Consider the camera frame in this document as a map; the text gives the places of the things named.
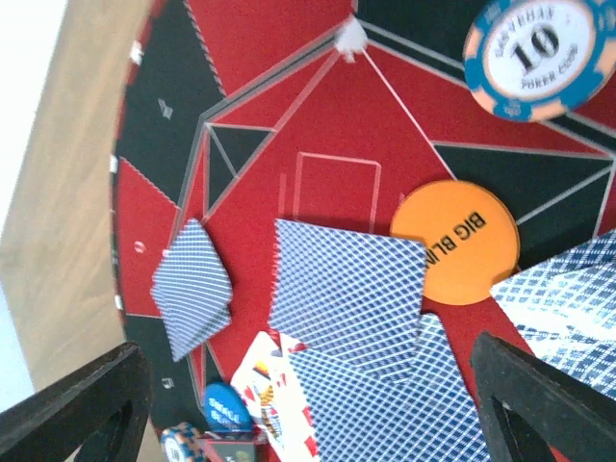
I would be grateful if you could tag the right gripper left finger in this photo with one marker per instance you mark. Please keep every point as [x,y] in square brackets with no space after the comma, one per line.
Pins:
[96,413]

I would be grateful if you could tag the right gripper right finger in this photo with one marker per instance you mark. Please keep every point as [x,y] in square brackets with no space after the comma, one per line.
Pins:
[528,409]

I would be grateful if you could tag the dealt blue playing card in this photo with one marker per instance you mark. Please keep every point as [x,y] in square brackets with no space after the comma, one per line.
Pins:
[564,308]

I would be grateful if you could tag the face down card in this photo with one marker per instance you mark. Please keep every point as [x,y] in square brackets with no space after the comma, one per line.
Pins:
[354,296]
[430,416]

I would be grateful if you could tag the blue small blind button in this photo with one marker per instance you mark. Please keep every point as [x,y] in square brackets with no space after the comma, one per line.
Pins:
[224,409]

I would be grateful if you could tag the face up queen card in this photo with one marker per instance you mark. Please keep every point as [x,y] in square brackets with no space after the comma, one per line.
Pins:
[267,384]

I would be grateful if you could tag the orange big blind button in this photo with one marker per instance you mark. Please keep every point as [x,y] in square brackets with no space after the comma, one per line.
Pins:
[471,239]

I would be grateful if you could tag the triangular all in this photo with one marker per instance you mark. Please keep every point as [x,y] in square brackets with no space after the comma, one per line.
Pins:
[231,446]

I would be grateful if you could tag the round red black poker mat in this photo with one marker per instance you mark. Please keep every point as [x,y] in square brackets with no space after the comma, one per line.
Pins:
[241,113]

